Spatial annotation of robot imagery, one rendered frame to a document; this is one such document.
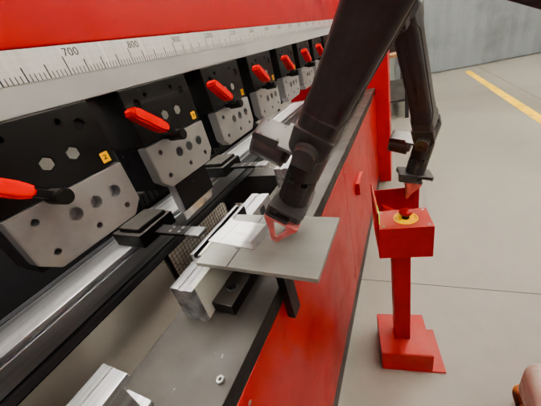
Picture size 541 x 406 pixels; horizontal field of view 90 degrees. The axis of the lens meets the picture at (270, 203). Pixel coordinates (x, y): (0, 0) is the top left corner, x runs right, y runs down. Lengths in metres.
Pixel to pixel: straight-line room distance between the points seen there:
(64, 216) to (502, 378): 1.57
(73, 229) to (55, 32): 0.23
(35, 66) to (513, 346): 1.76
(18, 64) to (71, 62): 0.06
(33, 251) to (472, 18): 7.91
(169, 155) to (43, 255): 0.23
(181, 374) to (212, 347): 0.07
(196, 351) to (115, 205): 0.33
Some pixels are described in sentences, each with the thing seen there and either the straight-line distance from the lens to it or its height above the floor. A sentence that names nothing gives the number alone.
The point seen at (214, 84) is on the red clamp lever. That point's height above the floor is 1.31.
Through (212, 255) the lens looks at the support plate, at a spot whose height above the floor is 1.00.
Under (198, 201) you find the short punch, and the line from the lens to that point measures 0.62.
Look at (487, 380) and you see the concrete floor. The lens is 1.58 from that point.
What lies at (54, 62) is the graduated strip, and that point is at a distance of 0.44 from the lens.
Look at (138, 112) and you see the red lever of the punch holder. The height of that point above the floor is 1.31.
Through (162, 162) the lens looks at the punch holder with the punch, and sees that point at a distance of 0.49.
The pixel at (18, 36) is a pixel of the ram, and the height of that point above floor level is 1.41.
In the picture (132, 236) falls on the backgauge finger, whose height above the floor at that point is 1.02.
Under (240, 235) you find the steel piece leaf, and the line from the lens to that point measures 0.62.
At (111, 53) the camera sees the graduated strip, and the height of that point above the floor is 1.39.
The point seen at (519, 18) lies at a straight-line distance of 8.16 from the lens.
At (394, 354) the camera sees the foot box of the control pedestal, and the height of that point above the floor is 0.12.
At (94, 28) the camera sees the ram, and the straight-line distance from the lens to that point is 0.49.
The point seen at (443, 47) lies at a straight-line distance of 7.90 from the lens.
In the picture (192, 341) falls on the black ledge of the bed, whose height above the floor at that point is 0.88.
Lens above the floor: 1.34
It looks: 28 degrees down
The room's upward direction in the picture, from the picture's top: 16 degrees counter-clockwise
